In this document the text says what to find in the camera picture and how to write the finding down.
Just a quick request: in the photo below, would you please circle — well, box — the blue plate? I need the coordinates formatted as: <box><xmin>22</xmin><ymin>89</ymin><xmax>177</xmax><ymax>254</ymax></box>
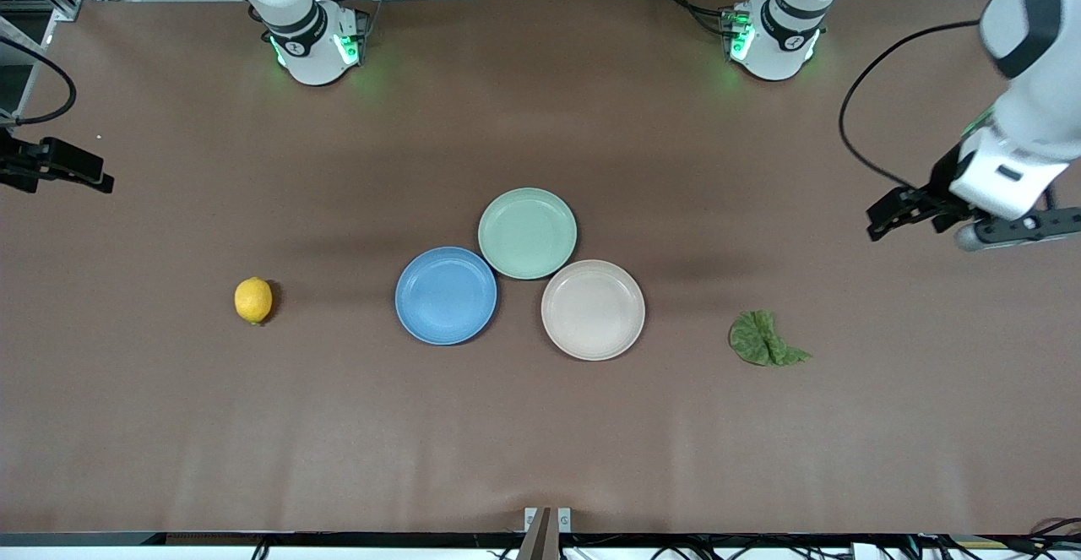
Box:
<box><xmin>394</xmin><ymin>246</ymin><xmax>499</xmax><ymax>346</ymax></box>

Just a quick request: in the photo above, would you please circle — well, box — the green lettuce leaf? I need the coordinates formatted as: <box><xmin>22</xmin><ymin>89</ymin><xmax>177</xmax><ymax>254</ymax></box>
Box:
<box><xmin>728</xmin><ymin>310</ymin><xmax>812</xmax><ymax>367</ymax></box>

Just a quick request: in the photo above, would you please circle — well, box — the beige plate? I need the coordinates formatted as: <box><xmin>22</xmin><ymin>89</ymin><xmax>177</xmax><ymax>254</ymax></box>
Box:
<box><xmin>540</xmin><ymin>259</ymin><xmax>647</xmax><ymax>362</ymax></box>

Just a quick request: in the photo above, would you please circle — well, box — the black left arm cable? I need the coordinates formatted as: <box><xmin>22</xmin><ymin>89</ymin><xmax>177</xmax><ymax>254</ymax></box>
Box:
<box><xmin>838</xmin><ymin>19</ymin><xmax>986</xmax><ymax>191</ymax></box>

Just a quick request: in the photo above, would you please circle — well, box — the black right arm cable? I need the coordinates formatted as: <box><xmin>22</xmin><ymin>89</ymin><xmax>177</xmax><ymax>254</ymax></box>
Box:
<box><xmin>0</xmin><ymin>35</ymin><xmax>78</xmax><ymax>128</ymax></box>

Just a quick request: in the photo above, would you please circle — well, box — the yellow lemon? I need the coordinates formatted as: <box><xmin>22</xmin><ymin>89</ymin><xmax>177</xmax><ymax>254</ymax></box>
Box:
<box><xmin>234</xmin><ymin>277</ymin><xmax>274</xmax><ymax>326</ymax></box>

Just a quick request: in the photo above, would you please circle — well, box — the brown table cover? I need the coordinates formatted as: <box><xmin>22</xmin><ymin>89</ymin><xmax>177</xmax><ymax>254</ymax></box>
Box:
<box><xmin>0</xmin><ymin>0</ymin><xmax>1081</xmax><ymax>536</ymax></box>

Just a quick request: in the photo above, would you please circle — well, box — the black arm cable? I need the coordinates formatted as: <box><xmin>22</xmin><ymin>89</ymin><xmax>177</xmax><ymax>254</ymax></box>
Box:
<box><xmin>0</xmin><ymin>35</ymin><xmax>78</xmax><ymax>128</ymax></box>
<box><xmin>838</xmin><ymin>19</ymin><xmax>986</xmax><ymax>191</ymax></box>

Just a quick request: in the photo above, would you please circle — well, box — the metal table edge bracket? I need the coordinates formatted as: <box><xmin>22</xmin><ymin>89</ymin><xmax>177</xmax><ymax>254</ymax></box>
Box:
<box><xmin>524</xmin><ymin>507</ymin><xmax>573</xmax><ymax>560</ymax></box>

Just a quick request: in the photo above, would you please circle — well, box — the green plate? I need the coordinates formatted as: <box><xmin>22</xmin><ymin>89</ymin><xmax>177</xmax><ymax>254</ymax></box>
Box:
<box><xmin>477</xmin><ymin>188</ymin><xmax>579</xmax><ymax>280</ymax></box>

